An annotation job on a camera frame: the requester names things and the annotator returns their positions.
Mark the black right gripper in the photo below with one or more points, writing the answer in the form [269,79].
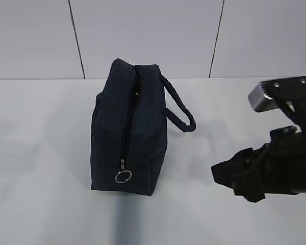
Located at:
[277,167]

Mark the dark blue lunch bag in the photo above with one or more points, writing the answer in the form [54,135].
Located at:
[129,128]

